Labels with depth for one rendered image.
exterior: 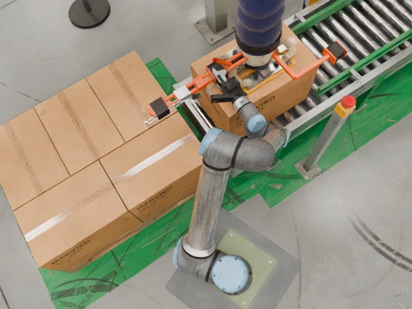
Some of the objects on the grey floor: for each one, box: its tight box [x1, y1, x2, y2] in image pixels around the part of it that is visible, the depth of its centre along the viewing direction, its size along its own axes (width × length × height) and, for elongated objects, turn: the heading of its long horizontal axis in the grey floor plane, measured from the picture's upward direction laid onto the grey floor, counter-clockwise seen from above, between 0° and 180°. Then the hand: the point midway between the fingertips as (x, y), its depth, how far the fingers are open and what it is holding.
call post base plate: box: [294, 155, 321, 181], centre depth 275 cm, size 15×15×3 cm
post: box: [302, 101, 356, 174], centre depth 229 cm, size 7×7×100 cm
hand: (213, 74), depth 185 cm, fingers closed on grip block, 6 cm apart
